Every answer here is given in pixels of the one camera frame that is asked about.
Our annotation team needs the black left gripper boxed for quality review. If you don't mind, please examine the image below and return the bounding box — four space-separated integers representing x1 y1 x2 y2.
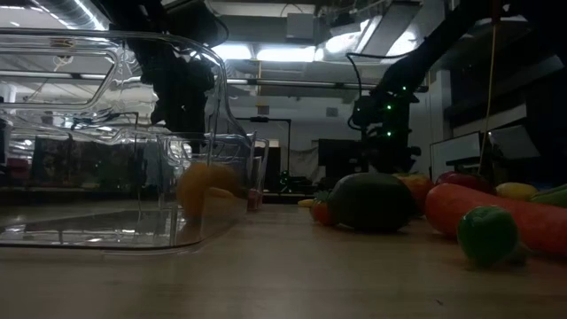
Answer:
128 42 218 139

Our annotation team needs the large orange-red tomato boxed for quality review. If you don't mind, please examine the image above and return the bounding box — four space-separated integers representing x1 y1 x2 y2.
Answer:
392 172 435 216

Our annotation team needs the dark green avocado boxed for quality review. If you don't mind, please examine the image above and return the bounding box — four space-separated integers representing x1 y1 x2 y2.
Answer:
327 172 417 232

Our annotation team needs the orange fruit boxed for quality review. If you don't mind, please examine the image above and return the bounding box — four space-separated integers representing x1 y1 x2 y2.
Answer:
175 162 243 221

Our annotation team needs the long orange carrot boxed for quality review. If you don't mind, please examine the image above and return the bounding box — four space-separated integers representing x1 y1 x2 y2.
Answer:
424 183 567 256

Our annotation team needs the red bell pepper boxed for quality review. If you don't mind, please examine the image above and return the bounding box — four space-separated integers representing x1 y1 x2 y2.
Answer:
434 171 497 196

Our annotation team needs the small red tomato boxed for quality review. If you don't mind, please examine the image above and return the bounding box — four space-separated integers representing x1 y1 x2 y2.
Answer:
309 191 338 227

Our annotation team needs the large clear plastic basket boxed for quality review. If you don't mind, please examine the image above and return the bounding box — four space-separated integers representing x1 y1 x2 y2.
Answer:
0 27 253 253

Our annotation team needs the small green bell pepper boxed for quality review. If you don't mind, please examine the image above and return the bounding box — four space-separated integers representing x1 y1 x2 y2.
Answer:
456 205 531 268

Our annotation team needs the long green pepper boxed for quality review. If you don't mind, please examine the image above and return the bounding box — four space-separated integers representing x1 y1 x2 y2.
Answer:
529 183 567 209

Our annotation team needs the black cabinet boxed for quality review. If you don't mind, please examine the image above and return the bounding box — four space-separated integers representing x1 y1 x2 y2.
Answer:
317 138 369 178

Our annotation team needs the white-backed computer monitor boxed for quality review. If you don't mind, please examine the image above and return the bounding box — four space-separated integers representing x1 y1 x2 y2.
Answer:
429 131 484 183

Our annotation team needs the white hanging cloth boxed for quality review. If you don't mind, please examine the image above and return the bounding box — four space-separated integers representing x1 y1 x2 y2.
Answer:
290 147 320 181

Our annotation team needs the ceiling light panel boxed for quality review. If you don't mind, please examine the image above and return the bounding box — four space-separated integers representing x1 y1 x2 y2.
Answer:
256 46 316 63
212 43 253 61

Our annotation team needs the black boom stand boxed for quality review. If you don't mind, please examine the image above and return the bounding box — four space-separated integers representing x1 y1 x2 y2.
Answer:
234 115 293 178

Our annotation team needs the horizontal ceiling pipe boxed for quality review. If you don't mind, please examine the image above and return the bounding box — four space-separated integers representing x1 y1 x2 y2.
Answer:
225 78 430 92

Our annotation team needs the metal ceiling hood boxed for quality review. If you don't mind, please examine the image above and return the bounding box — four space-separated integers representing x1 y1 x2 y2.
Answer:
316 0 426 63

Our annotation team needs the tilted grey monitor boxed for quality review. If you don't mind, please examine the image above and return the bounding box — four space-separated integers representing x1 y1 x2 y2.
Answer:
486 123 542 160

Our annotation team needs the yellow lemon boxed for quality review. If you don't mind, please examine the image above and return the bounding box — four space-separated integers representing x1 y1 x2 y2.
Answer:
494 182 540 201

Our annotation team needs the grey ceiling box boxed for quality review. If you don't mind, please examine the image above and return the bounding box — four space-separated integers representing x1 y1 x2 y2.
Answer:
285 12 316 40

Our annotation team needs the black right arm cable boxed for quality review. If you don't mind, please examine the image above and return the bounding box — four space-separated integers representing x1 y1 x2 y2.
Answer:
345 51 417 132

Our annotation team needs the hanging yellow cable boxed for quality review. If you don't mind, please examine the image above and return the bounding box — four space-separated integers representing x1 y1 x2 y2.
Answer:
478 0 500 176

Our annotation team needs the silver air duct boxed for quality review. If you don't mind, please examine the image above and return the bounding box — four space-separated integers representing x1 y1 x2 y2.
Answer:
26 0 112 32

